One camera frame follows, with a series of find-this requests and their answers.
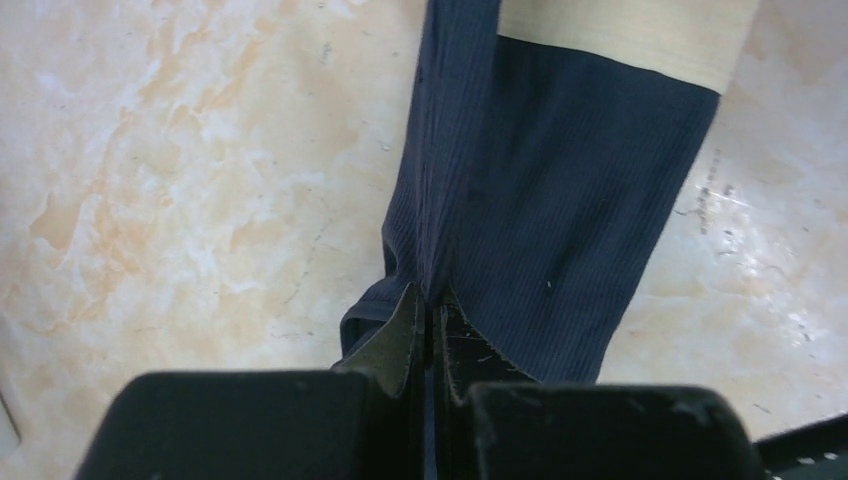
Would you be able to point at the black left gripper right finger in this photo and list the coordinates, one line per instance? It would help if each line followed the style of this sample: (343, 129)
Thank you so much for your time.
(493, 421)

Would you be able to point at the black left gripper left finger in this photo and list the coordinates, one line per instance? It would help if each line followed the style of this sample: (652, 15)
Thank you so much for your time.
(361, 419)

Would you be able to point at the navy underwear cream waistband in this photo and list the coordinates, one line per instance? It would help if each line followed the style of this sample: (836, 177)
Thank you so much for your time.
(546, 144)

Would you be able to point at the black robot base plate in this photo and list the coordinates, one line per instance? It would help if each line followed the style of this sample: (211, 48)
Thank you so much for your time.
(817, 451)

